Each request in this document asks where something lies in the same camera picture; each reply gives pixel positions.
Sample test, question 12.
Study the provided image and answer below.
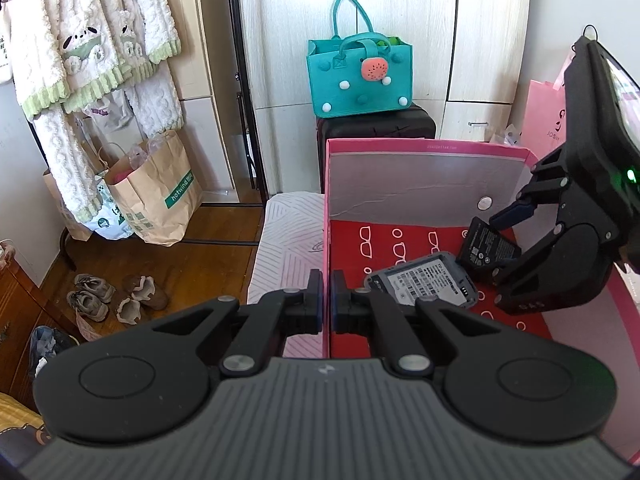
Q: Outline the black door frame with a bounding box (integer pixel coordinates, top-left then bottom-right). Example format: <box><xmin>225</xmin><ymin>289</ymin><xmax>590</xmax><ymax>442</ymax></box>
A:
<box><xmin>220</xmin><ymin>0</ymin><xmax>267</xmax><ymax>206</ymax></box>

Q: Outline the yellow cloth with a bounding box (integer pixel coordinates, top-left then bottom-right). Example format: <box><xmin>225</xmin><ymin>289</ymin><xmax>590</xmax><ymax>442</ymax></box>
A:
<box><xmin>0</xmin><ymin>392</ymin><xmax>51</xmax><ymax>461</ymax></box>

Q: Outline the black battery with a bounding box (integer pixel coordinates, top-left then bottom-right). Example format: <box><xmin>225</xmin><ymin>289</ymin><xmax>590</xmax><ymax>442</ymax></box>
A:
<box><xmin>457</xmin><ymin>216</ymin><xmax>523</xmax><ymax>283</ymax></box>

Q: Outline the white green plastic bag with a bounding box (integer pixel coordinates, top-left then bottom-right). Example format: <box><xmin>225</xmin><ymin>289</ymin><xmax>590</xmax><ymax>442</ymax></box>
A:
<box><xmin>82</xmin><ymin>170</ymin><xmax>136</xmax><ymax>240</ymax></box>

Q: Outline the black suitcase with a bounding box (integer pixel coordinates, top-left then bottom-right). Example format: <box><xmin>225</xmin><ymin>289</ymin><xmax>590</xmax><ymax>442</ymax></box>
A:
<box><xmin>315</xmin><ymin>102</ymin><xmax>437</xmax><ymax>193</ymax></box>

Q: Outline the pink cardboard box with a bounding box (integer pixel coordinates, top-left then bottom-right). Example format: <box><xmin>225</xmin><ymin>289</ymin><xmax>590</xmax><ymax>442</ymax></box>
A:
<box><xmin>324</xmin><ymin>137</ymin><xmax>640</xmax><ymax>466</ymax></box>

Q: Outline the grey pocket router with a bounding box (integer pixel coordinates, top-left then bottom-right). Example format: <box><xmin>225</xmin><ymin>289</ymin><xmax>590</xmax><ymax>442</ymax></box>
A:
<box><xmin>364</xmin><ymin>252</ymin><xmax>478</xmax><ymax>311</ymax></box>

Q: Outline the pink paper bag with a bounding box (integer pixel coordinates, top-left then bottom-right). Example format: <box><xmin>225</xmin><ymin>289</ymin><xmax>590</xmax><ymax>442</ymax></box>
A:
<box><xmin>521</xmin><ymin>42</ymin><xmax>572</xmax><ymax>161</ymax></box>

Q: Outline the translucent hanging plastic bag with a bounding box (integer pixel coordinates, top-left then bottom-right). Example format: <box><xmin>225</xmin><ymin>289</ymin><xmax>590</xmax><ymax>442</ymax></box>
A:
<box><xmin>75</xmin><ymin>89</ymin><xmax>136</xmax><ymax>133</ymax></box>

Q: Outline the brown paper bag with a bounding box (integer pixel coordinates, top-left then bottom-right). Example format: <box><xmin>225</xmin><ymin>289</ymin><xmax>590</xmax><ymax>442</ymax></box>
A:
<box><xmin>97</xmin><ymin>130</ymin><xmax>203</xmax><ymax>247</ymax></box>

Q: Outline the clear plastic packet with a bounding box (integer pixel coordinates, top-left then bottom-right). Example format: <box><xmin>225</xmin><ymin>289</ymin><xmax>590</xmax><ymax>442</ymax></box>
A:
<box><xmin>492</xmin><ymin>125</ymin><xmax>523</xmax><ymax>147</ymax></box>

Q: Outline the red glasses print board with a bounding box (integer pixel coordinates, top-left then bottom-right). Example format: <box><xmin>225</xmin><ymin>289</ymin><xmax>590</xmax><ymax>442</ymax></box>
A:
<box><xmin>331</xmin><ymin>220</ymin><xmax>566</xmax><ymax>358</ymax></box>

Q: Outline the teal felt tote bag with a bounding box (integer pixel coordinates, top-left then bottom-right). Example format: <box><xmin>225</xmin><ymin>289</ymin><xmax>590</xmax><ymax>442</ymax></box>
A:
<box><xmin>306</xmin><ymin>0</ymin><xmax>414</xmax><ymax>118</ymax></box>

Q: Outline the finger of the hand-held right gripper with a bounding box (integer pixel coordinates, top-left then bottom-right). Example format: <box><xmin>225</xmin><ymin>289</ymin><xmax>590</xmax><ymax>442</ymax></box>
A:
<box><xmin>489</xmin><ymin>149</ymin><xmax>583</xmax><ymax>233</ymax></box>
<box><xmin>492</xmin><ymin>182</ymin><xmax>625</xmax><ymax>317</ymax></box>

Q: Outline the white wooden wardrobe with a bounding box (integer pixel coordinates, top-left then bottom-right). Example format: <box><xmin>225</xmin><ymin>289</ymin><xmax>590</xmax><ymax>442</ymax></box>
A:
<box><xmin>237</xmin><ymin>0</ymin><xmax>531</xmax><ymax>206</ymax></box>

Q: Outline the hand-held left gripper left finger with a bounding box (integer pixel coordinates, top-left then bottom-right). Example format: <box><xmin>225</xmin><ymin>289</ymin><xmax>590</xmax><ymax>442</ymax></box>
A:
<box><xmin>149</xmin><ymin>269</ymin><xmax>323</xmax><ymax>378</ymax></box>

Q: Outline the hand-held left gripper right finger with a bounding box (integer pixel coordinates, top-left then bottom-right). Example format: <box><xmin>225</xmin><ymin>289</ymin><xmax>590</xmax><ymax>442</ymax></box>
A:
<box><xmin>331</xmin><ymin>270</ymin><xmax>506</xmax><ymax>378</ymax></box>

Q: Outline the pink paper card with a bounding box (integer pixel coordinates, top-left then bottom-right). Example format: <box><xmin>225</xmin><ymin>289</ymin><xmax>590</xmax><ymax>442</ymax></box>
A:
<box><xmin>75</xmin><ymin>310</ymin><xmax>101</xmax><ymax>343</ymax></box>

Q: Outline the white green fleece pajama top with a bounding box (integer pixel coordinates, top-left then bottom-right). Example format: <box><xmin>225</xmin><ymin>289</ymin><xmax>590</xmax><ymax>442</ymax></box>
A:
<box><xmin>2</xmin><ymin>0</ymin><xmax>182</xmax><ymax>121</ymax></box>

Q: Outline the wooden cabinet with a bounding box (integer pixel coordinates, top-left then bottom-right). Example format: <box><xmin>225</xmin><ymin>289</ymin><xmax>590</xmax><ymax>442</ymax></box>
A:
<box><xmin>0</xmin><ymin>240</ymin><xmax>81</xmax><ymax>411</ymax></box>

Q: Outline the blue cloth bundle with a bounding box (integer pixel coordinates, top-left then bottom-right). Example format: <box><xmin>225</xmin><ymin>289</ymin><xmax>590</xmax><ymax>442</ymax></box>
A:
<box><xmin>27</xmin><ymin>325</ymin><xmax>76</xmax><ymax>376</ymax></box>

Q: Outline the grey sneaker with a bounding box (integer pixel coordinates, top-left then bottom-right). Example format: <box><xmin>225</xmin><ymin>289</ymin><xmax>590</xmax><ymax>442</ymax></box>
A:
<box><xmin>74</xmin><ymin>273</ymin><xmax>117</xmax><ymax>303</ymax></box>
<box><xmin>66</xmin><ymin>290</ymin><xmax>110</xmax><ymax>322</ymax></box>

